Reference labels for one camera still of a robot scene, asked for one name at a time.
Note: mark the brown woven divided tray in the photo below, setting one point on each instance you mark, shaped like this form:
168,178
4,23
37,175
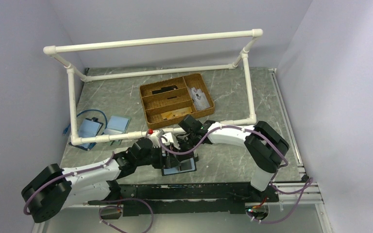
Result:
155,105

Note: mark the white PVC pipe frame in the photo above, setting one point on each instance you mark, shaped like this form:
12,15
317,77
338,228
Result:
55,51

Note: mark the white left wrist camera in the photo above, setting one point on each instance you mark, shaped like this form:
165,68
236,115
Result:
154,136

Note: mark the gold card in tray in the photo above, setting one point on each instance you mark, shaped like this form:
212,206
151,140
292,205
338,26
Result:
176,113

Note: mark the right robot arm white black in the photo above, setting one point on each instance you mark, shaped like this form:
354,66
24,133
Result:
266,146

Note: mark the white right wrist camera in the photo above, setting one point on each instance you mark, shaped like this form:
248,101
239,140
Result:
170,141

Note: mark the blue card left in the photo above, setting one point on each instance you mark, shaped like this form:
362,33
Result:
90,127

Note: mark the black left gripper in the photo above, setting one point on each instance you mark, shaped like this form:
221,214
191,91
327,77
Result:
167,161

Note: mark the black card in tray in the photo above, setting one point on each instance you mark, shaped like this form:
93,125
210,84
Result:
164,89

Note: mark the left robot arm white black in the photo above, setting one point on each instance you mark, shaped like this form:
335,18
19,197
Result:
56,188

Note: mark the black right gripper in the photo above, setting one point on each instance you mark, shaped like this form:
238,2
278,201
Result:
184,157

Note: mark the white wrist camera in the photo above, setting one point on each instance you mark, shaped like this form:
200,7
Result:
170,141
154,136

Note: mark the grey cards in tray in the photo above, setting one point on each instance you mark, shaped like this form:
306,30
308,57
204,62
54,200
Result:
199,99

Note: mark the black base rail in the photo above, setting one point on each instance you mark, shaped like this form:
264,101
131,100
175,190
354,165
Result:
141,199

